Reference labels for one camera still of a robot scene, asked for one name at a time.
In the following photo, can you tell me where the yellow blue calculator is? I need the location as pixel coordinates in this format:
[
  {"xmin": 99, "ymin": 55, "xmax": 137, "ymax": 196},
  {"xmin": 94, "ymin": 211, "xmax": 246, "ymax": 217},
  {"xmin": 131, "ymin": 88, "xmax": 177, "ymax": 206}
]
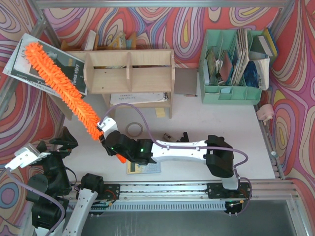
[{"xmin": 127, "ymin": 161, "xmax": 161, "ymax": 175}]

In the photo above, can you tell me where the orange chenille duster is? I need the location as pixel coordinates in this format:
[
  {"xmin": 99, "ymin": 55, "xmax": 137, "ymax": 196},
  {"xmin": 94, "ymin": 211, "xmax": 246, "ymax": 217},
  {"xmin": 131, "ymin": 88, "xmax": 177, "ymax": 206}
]
[{"xmin": 24, "ymin": 42, "xmax": 127, "ymax": 164}]

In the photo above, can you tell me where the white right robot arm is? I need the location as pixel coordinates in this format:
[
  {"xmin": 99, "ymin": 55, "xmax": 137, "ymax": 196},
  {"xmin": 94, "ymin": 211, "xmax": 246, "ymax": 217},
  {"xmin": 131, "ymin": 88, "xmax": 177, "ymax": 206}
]
[{"xmin": 99, "ymin": 130, "xmax": 248, "ymax": 191}]

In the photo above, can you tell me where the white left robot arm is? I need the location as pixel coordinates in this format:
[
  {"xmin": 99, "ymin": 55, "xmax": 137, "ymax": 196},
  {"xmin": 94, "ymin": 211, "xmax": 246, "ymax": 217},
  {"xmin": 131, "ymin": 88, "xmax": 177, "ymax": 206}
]
[{"xmin": 26, "ymin": 127, "xmax": 104, "ymax": 236}]

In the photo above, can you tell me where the wooden bookshelf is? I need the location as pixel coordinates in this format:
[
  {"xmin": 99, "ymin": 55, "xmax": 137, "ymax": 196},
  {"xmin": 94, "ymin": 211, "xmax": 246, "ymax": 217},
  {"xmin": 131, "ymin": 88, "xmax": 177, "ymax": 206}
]
[{"xmin": 83, "ymin": 49, "xmax": 176, "ymax": 119}]

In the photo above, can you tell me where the clear tape roll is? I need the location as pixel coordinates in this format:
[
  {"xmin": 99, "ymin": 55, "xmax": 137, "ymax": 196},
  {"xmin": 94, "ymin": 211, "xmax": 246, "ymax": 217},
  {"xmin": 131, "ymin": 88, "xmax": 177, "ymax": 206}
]
[{"xmin": 125, "ymin": 122, "xmax": 144, "ymax": 138}]

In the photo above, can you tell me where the grey stapler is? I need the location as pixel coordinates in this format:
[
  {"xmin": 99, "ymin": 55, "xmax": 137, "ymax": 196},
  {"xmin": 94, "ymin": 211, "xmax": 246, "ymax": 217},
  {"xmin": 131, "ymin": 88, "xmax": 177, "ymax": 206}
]
[{"xmin": 163, "ymin": 133, "xmax": 177, "ymax": 143}]

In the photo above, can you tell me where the spiral notepad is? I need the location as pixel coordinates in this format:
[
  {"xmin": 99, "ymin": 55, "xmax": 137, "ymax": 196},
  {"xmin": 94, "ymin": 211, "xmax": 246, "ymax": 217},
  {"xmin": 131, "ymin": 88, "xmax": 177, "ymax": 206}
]
[{"xmin": 110, "ymin": 92, "xmax": 169, "ymax": 105}]

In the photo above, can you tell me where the grey notebook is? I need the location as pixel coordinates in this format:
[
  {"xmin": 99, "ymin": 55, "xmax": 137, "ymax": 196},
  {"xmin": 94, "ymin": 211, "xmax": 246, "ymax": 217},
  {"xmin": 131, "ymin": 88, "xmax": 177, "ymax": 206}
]
[{"xmin": 174, "ymin": 68, "xmax": 197, "ymax": 95}]

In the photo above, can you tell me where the black Twins story book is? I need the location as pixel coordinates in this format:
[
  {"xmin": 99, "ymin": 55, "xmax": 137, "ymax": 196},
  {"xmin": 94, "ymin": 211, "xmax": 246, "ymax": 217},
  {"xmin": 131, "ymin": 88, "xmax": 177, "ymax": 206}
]
[{"xmin": 3, "ymin": 33, "xmax": 88, "ymax": 97}]

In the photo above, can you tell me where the white book under stack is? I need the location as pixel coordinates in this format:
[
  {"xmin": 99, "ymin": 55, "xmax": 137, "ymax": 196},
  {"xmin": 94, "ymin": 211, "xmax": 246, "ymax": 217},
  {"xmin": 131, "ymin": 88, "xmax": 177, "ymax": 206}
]
[{"xmin": 2, "ymin": 33, "xmax": 62, "ymax": 99}]

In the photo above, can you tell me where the green desk organizer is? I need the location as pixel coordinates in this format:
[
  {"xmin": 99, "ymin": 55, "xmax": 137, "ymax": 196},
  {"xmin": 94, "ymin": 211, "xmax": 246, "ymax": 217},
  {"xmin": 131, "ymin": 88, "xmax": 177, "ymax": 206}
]
[{"xmin": 198, "ymin": 29, "xmax": 268, "ymax": 105}]

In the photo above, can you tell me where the pink pig figurine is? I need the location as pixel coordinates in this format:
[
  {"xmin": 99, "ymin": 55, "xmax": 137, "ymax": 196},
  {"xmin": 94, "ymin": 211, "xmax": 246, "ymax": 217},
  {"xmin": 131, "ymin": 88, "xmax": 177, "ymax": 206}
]
[{"xmin": 256, "ymin": 104, "xmax": 274, "ymax": 125}]

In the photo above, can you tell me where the blue yellow book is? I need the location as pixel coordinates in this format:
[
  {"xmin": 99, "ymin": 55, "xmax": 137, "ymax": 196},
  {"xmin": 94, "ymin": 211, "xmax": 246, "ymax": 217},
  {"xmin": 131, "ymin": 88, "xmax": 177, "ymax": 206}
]
[{"xmin": 253, "ymin": 28, "xmax": 279, "ymax": 59}]

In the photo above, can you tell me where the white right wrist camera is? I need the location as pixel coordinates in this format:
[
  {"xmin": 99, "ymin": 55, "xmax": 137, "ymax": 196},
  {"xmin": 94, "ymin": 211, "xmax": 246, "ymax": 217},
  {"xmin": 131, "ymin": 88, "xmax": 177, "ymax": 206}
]
[{"xmin": 97, "ymin": 116, "xmax": 118, "ymax": 139}]

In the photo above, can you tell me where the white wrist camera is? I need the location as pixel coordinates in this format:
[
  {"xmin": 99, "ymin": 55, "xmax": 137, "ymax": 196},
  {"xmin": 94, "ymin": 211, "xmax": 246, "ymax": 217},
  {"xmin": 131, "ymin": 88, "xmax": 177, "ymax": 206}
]
[
  {"xmin": 97, "ymin": 116, "xmax": 118, "ymax": 139},
  {"xmin": 4, "ymin": 144, "xmax": 51, "ymax": 171}
]

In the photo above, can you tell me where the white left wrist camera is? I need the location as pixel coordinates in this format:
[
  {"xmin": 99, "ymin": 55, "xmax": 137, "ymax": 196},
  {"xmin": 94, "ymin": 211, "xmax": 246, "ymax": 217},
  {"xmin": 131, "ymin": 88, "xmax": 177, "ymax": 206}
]
[{"xmin": 4, "ymin": 144, "xmax": 51, "ymax": 171}]

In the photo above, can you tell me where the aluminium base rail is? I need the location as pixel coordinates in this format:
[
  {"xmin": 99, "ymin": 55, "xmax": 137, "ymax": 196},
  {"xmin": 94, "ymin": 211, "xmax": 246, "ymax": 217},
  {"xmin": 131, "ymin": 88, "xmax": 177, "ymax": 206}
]
[{"xmin": 104, "ymin": 181, "xmax": 251, "ymax": 201}]

